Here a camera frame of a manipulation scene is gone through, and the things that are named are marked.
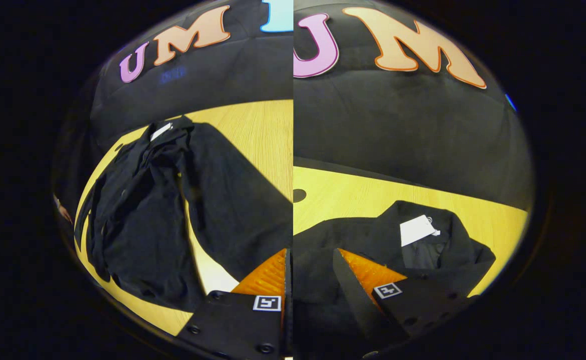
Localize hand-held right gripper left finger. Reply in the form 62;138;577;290
175;247;293;360

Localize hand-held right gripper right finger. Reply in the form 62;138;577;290
332;247;478;347

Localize black coat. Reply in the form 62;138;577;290
75;115;496;360

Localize black backdrop cloth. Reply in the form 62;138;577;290
90;0;533;211

